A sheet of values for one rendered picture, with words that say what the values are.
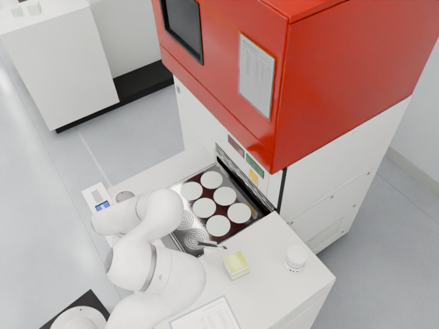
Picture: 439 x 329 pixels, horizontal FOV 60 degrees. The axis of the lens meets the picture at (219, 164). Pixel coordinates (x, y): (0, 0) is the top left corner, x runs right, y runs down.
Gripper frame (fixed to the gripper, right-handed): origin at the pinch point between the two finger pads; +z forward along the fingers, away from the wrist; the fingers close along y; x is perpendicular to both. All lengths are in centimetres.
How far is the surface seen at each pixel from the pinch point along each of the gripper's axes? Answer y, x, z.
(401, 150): -220, -10, 41
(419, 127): -214, -6, 15
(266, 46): -37, 8, -81
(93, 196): 0.1, -34.8, 3.3
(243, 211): -50, 5, -2
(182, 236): -23.3, 0.7, 4.1
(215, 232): -35.3, 6.9, 1.6
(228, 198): -48.7, -4.0, -1.3
